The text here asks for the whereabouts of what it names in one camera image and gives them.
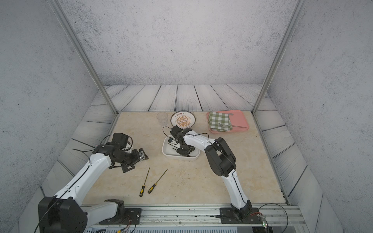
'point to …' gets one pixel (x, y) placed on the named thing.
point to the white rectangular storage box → (169, 150)
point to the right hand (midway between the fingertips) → (186, 149)
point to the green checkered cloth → (219, 122)
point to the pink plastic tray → (238, 121)
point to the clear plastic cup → (162, 117)
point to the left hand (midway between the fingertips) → (144, 160)
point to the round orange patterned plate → (183, 119)
